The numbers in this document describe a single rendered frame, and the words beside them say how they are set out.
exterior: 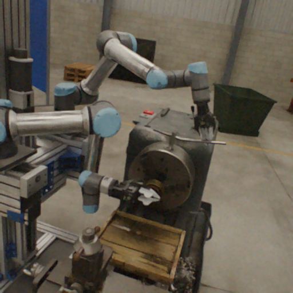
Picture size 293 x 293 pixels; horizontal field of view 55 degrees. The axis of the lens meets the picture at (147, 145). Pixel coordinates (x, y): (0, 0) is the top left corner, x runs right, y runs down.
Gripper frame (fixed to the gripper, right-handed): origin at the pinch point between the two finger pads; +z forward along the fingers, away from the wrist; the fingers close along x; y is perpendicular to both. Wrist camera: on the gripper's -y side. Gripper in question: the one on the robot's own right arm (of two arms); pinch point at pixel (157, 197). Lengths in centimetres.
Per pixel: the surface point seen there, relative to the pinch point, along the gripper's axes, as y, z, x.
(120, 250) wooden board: 15.8, -8.4, -19.8
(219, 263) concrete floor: -100, 45, -109
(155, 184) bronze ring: -3.7, -2.3, 3.6
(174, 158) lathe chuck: -15.1, 2.1, 12.8
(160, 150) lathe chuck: -15.1, -5.1, 14.9
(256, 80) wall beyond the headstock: -1051, 104, -50
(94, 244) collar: 43.7, -7.7, 6.4
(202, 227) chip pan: -66, 23, -55
